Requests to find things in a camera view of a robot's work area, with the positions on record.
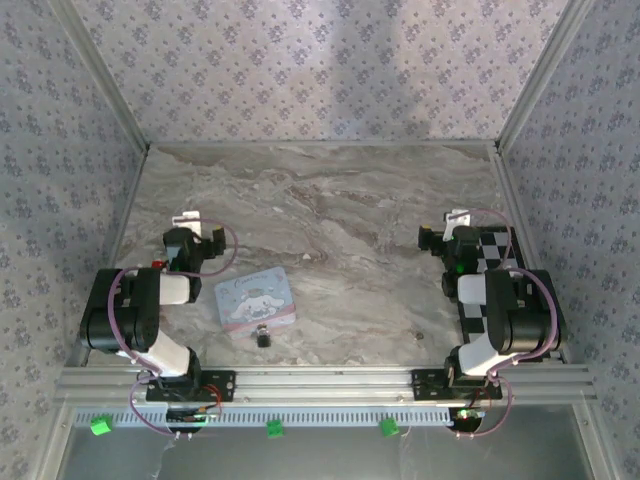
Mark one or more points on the red cylinder with clear cap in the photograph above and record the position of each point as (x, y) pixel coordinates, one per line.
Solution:
(159, 263)

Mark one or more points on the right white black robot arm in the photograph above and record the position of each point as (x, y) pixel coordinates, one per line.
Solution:
(520, 320)

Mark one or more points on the aluminium table edge bar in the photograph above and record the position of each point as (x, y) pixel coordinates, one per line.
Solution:
(320, 143)

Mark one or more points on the cartoon dog tin box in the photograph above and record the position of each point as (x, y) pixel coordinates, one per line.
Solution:
(252, 302)

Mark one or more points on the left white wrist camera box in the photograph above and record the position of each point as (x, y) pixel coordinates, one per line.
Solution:
(186, 222)

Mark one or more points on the grey metal shelf panel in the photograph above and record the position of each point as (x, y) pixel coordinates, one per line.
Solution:
(320, 460)

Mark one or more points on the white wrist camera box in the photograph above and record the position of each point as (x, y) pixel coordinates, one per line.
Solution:
(457, 222)
(186, 222)

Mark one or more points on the aluminium corner post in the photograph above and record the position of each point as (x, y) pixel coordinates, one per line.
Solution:
(541, 75)
(106, 75)

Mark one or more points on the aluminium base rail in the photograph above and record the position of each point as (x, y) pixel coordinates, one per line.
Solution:
(320, 385)

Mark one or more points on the small metal padlock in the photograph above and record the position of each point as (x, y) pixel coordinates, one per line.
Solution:
(263, 339)

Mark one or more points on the black white checkerboard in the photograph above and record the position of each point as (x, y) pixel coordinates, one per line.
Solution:
(492, 250)

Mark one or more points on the green plastic block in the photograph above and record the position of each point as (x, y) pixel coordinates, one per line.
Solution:
(101, 425)
(274, 429)
(388, 428)

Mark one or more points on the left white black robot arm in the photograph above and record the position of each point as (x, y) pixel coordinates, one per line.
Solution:
(120, 320)

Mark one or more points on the aluminium table side rail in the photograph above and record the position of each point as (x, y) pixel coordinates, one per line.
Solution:
(125, 210)
(512, 200)

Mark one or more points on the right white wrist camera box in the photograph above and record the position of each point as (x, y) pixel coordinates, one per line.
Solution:
(457, 222)

